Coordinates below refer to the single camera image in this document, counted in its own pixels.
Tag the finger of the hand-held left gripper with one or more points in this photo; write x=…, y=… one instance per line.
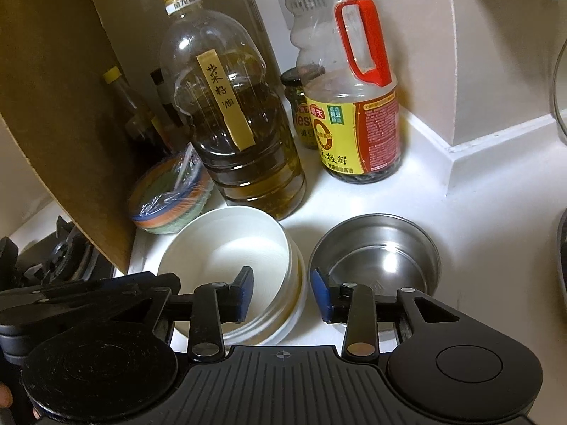
x=110, y=312
x=88, y=287

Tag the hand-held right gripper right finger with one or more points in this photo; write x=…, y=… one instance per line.
x=321, y=301

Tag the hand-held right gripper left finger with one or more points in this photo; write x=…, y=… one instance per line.
x=241, y=305

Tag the cream plastic bowl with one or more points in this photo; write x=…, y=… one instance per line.
x=297, y=283

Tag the white floral ceramic bowl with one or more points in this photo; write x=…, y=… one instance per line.
x=230, y=248

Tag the stainless steel bowl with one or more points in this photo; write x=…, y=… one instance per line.
x=381, y=252

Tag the wrapped stack of colourful bowls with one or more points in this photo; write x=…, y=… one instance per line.
x=168, y=199

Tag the person's left hand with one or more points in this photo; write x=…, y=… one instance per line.
x=5, y=397

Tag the black gas stove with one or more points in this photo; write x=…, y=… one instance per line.
x=66, y=252

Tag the large cooking oil bottle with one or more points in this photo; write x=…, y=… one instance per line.
x=248, y=164

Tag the yellow cap glass bottle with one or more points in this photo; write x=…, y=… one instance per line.
x=126, y=106

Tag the brown cardboard sheet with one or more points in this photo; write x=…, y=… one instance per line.
x=66, y=97

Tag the small glass jar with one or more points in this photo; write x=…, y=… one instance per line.
x=299, y=110

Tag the dark cap glass bottle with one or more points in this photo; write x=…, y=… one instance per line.
x=166, y=110

